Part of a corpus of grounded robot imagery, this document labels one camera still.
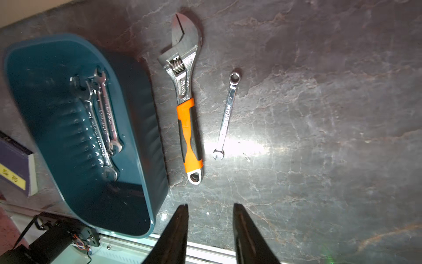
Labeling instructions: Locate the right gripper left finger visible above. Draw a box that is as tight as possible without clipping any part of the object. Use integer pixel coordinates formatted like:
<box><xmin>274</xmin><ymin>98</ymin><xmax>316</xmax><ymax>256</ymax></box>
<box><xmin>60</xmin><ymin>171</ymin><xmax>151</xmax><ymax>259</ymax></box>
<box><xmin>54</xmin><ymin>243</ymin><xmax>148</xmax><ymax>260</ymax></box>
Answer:
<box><xmin>143</xmin><ymin>204</ymin><xmax>189</xmax><ymax>264</ymax></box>

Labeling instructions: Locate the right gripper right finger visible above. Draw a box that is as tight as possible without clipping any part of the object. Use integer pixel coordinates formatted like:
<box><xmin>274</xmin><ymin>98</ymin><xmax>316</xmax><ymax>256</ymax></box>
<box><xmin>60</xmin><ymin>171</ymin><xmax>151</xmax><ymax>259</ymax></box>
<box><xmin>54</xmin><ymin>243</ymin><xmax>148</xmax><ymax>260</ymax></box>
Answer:
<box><xmin>233</xmin><ymin>203</ymin><xmax>280</xmax><ymax>264</ymax></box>

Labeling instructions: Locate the large steel open-end wrench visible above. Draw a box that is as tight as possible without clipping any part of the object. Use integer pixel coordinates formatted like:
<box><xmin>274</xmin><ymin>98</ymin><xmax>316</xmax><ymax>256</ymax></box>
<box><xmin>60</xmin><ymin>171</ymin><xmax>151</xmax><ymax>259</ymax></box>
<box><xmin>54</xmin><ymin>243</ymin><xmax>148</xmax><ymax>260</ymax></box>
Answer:
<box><xmin>70</xmin><ymin>75</ymin><xmax>119</xmax><ymax>181</ymax></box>

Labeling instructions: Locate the teal plastic storage box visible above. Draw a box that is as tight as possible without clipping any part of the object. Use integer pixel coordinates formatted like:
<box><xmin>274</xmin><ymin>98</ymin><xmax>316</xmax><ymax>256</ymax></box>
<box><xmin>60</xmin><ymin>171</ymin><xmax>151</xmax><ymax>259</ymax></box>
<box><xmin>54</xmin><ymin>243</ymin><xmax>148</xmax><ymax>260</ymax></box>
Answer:
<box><xmin>4</xmin><ymin>34</ymin><xmax>169</xmax><ymax>238</ymax></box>

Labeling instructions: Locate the small steel combination wrench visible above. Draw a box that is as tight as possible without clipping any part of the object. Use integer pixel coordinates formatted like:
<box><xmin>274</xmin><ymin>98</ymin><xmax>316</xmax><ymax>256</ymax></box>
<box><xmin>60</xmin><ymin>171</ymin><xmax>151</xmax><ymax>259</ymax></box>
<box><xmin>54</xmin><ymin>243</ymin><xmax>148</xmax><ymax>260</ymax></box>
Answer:
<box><xmin>212</xmin><ymin>71</ymin><xmax>241</xmax><ymax>160</ymax></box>

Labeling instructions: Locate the orange handled adjustable wrench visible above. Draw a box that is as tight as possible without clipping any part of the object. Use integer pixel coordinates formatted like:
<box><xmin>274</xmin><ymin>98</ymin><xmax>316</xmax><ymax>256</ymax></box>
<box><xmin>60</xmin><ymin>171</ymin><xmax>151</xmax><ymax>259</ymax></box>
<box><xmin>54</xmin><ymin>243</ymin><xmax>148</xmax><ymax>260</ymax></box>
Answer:
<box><xmin>158</xmin><ymin>13</ymin><xmax>203</xmax><ymax>185</ymax></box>

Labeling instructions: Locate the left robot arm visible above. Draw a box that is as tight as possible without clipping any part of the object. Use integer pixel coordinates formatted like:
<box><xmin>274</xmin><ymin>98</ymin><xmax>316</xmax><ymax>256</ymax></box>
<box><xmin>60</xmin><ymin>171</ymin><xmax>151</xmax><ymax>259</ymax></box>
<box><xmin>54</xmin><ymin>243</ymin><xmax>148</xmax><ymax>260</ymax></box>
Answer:
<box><xmin>1</xmin><ymin>226</ymin><xmax>74</xmax><ymax>264</ymax></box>

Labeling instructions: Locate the purple book yellow label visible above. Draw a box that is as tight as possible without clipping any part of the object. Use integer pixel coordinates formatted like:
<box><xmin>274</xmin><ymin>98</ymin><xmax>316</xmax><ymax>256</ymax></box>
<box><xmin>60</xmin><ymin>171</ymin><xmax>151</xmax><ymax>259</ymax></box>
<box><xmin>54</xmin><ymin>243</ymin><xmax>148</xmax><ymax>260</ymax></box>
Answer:
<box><xmin>1</xmin><ymin>132</ymin><xmax>38</xmax><ymax>197</ymax></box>

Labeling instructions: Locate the aluminium front rail frame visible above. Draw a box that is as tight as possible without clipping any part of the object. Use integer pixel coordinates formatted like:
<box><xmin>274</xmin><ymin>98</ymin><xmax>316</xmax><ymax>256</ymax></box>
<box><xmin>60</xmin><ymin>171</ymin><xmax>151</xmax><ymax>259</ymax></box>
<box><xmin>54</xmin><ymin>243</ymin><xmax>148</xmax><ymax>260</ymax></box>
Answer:
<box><xmin>1</xmin><ymin>203</ymin><xmax>279</xmax><ymax>264</ymax></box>

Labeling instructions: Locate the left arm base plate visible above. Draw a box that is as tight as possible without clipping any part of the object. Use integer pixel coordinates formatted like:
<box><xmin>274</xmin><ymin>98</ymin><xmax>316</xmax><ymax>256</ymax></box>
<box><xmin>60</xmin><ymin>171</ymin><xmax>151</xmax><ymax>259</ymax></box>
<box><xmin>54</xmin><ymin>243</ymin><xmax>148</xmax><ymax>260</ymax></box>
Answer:
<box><xmin>34</xmin><ymin>212</ymin><xmax>100</xmax><ymax>249</ymax></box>

